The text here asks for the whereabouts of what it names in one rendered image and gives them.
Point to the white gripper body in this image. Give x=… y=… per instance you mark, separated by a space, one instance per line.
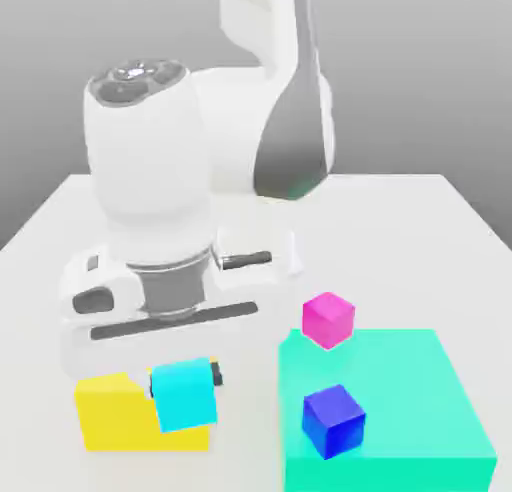
x=176 y=346

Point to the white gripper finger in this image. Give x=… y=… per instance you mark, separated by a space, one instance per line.
x=147 y=384
x=216 y=374

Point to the small cyan cube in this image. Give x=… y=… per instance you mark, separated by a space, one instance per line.
x=184 y=396

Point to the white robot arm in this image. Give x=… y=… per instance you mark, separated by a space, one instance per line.
x=148 y=160

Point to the small magenta cube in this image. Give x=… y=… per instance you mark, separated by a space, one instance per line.
x=328 y=320

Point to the small blue cube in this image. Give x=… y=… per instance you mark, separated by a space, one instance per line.
x=334 y=422

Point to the large yellow box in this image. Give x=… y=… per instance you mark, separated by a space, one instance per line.
x=116 y=416

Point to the large turquoise box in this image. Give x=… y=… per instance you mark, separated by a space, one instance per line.
x=412 y=400

